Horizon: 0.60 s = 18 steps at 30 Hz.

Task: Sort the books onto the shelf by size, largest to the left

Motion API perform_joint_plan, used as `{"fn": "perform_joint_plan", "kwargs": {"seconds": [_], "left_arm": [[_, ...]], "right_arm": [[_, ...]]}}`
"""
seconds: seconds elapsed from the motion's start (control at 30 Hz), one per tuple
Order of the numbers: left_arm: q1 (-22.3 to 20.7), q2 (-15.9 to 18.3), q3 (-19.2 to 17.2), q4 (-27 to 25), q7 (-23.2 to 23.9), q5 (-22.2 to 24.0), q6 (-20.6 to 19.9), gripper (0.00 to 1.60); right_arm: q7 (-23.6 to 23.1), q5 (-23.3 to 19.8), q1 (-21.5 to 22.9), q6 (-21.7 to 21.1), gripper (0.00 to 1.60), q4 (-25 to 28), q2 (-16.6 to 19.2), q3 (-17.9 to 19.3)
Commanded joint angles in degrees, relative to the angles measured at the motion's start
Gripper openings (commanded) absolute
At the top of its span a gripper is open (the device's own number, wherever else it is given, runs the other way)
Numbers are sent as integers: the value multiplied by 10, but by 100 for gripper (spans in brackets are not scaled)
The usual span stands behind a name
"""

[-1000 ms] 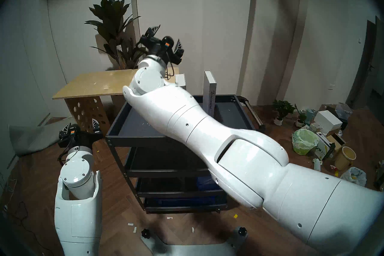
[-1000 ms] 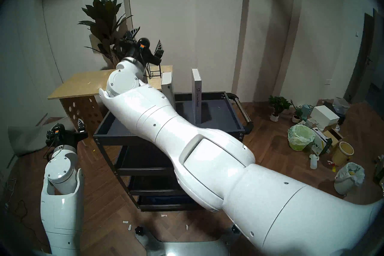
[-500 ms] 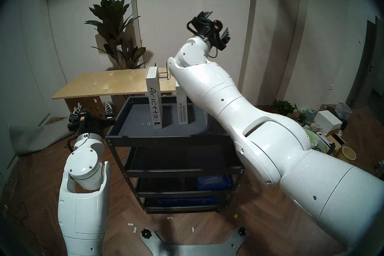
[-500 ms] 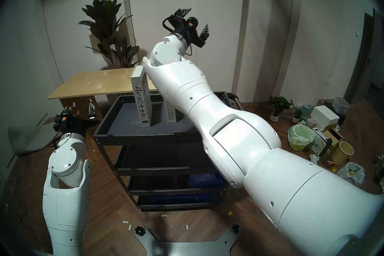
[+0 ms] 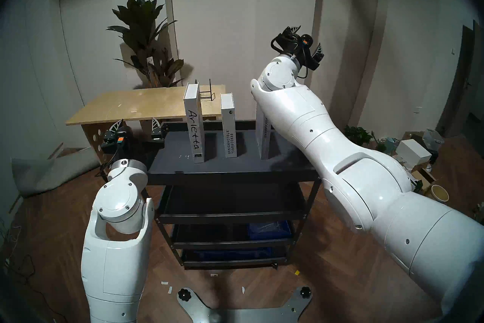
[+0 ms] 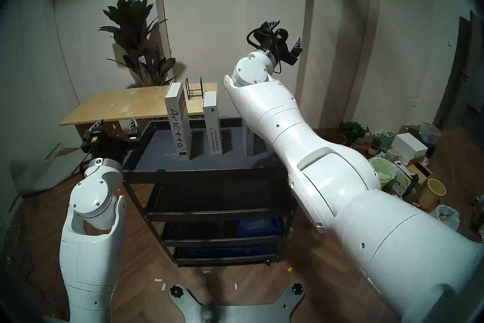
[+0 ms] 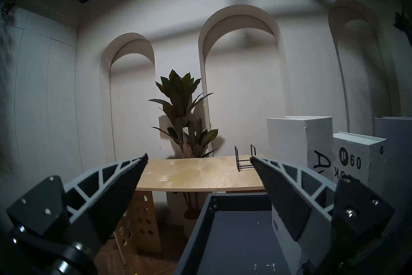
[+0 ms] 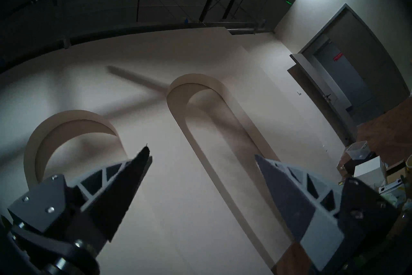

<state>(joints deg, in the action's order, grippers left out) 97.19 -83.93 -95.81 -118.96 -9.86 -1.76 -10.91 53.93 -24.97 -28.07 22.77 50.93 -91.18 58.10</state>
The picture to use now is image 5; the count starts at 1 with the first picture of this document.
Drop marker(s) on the beige plastic bucket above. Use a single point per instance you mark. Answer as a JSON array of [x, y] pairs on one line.
[[439, 193]]

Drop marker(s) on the open brown cardboard box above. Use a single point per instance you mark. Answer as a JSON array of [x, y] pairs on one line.
[[425, 176]]

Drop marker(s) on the teal watering can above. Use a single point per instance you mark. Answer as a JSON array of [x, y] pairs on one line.
[[391, 144]]

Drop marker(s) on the grey rolled floor mat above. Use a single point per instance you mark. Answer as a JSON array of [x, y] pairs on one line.
[[49, 174]]

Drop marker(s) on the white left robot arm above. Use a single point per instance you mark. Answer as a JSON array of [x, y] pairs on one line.
[[113, 269]]

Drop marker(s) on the large white Arletta book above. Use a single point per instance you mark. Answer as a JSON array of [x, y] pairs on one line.
[[194, 129]]

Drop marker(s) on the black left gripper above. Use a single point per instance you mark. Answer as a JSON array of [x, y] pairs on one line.
[[132, 146]]

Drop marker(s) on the white Design Hotels yearbook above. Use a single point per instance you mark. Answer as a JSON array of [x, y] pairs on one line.
[[228, 118]]

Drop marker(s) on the grey metal robot base plate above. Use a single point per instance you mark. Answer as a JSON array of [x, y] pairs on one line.
[[242, 316]]

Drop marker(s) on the black star knob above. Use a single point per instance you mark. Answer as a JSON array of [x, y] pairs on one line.
[[305, 293], [184, 294]]

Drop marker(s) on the tall dark-leaved potted plant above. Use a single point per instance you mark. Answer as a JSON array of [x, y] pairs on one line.
[[140, 23]]

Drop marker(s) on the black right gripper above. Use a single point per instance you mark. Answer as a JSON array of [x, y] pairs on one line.
[[297, 46]]

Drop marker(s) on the tiny potted plant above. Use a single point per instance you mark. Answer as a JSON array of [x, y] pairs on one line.
[[380, 144]]

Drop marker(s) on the light wooden table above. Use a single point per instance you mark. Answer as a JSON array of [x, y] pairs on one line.
[[140, 104]]

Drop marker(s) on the blue plastic bin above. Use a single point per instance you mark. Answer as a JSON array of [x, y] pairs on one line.
[[264, 230]]

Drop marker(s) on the small green plant white pot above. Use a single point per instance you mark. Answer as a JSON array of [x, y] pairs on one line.
[[357, 133]]

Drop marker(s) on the dark door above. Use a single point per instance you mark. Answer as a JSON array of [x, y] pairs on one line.
[[465, 91]]

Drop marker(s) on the black three-tier utility cart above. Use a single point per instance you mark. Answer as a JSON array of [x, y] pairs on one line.
[[227, 165]]

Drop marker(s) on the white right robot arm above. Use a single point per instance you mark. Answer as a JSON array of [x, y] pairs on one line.
[[359, 174]]

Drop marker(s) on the clear plastic storage container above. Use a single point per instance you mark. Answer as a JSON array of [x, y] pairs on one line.
[[433, 136]]

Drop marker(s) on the thin white Discontent book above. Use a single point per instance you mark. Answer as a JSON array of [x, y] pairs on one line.
[[262, 144]]

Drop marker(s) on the white cardboard box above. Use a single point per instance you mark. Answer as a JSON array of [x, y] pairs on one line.
[[414, 150]]

